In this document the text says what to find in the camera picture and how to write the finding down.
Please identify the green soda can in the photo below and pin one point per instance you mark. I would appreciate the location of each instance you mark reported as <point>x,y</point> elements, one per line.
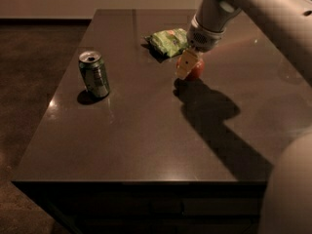
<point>92,69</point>

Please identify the red apple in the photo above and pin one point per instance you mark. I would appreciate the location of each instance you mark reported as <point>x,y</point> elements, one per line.
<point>195,73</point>

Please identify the green jalapeno chip bag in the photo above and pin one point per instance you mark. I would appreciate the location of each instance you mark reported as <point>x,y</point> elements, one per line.
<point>168,43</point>

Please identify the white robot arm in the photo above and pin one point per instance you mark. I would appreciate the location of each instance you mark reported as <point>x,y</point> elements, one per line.
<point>287,203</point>

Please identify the dark drawer cabinet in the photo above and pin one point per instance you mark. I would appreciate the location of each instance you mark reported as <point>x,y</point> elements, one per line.
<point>149,208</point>

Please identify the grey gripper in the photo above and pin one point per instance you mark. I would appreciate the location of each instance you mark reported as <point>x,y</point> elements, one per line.
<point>202,39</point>

